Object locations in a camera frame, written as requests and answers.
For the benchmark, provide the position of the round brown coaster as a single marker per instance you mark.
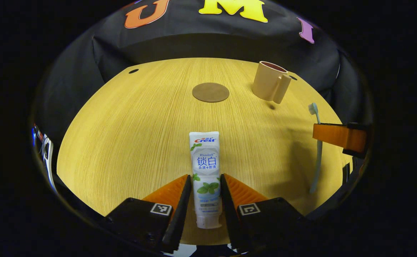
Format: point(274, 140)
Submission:
point(210, 92)

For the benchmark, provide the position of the white toothpaste tube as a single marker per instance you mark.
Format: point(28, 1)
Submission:
point(205, 160)

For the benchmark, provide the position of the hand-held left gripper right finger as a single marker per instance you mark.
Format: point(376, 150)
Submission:
point(228, 214)

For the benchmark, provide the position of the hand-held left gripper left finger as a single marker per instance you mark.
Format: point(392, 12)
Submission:
point(181, 214)

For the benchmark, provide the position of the black backdrop cloth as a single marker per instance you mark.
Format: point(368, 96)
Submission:
point(194, 43)

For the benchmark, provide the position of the light blue toothbrush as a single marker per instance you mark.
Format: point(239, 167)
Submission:
point(316, 171)

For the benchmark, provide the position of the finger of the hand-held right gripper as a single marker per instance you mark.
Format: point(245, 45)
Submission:
point(337, 137)

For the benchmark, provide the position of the beige cup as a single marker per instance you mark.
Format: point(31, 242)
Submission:
point(265, 84)

